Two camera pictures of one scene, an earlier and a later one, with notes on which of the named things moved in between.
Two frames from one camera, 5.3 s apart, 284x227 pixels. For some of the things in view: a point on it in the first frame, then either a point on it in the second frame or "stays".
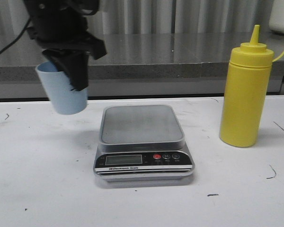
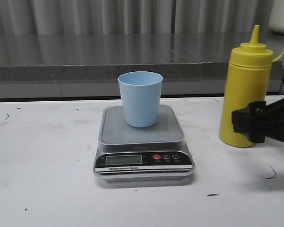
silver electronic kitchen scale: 141,143 stays
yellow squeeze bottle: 245,92 stays
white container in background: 281,16 stays
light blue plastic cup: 64,100 -> 141,92
